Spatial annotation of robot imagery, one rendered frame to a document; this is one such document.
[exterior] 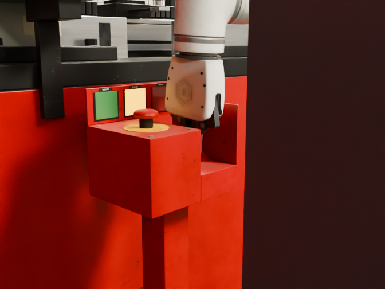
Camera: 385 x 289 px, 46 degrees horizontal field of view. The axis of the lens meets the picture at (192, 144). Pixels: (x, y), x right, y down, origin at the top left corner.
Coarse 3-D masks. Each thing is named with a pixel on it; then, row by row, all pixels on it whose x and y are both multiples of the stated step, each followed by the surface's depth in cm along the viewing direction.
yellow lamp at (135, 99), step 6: (126, 90) 79; (132, 90) 80; (138, 90) 81; (144, 90) 82; (126, 96) 79; (132, 96) 80; (138, 96) 81; (144, 96) 82; (126, 102) 79; (132, 102) 80; (138, 102) 81; (144, 102) 82; (126, 108) 80; (132, 108) 81; (138, 108) 82; (126, 114) 80; (132, 114) 81
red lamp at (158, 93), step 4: (152, 88) 83; (156, 88) 84; (160, 88) 85; (164, 88) 85; (152, 92) 84; (156, 92) 84; (160, 92) 85; (164, 92) 86; (152, 96) 84; (156, 96) 84; (160, 96) 85; (164, 96) 86; (152, 100) 84; (156, 100) 84; (160, 100) 85; (164, 100) 86; (152, 104) 84; (156, 104) 85; (160, 104) 85; (164, 104) 86; (152, 108) 84; (156, 108) 85; (160, 108) 86; (164, 108) 86
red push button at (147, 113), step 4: (144, 108) 73; (148, 108) 73; (136, 112) 71; (140, 112) 71; (144, 112) 70; (148, 112) 71; (152, 112) 71; (156, 112) 72; (136, 116) 71; (140, 116) 70; (144, 116) 70; (148, 116) 70; (152, 116) 71; (156, 116) 72; (140, 120) 72; (144, 120) 71; (148, 120) 72; (152, 120) 72; (140, 124) 72; (144, 124) 72; (148, 124) 72; (152, 124) 72
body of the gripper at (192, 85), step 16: (176, 64) 76; (192, 64) 73; (208, 64) 72; (176, 80) 76; (192, 80) 74; (208, 80) 72; (224, 80) 75; (176, 96) 77; (192, 96) 74; (208, 96) 73; (224, 96) 76; (176, 112) 77; (192, 112) 75; (208, 112) 73
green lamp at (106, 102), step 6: (96, 96) 75; (102, 96) 76; (108, 96) 77; (114, 96) 77; (96, 102) 75; (102, 102) 76; (108, 102) 77; (114, 102) 78; (96, 108) 75; (102, 108) 76; (108, 108) 77; (114, 108) 78; (96, 114) 75; (102, 114) 76; (108, 114) 77; (114, 114) 78
